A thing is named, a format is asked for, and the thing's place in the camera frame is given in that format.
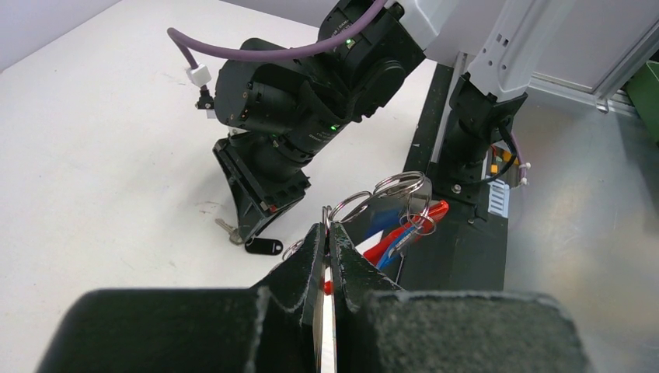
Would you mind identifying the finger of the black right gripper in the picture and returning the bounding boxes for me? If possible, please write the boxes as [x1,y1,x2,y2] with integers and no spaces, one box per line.
[213,144,288,242]

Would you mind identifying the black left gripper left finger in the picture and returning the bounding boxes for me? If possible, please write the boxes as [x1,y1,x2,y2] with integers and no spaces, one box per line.
[37,224,327,372]

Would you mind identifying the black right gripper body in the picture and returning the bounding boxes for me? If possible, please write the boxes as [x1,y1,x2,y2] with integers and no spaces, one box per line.
[214,47,361,208]

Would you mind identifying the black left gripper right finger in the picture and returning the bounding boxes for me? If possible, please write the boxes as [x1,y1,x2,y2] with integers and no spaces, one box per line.
[329,223,592,372]

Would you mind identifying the silver key with black tag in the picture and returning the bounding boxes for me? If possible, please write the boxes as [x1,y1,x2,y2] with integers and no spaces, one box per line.
[214,218,244,246]

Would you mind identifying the black key tag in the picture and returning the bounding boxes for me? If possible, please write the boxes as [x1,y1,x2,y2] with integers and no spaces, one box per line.
[244,237,284,256]

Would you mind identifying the silver key organiser plate with rings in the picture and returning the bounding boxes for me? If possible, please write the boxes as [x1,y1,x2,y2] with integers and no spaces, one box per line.
[280,170,450,373]

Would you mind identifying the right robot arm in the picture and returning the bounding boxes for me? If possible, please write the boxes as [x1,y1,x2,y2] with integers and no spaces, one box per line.
[213,1,574,242]

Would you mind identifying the green plastic bin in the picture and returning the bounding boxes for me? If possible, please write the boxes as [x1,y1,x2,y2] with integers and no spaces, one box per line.
[636,61,658,143]

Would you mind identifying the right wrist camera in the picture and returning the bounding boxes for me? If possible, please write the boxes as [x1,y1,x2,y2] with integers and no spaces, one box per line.
[186,64,217,119]

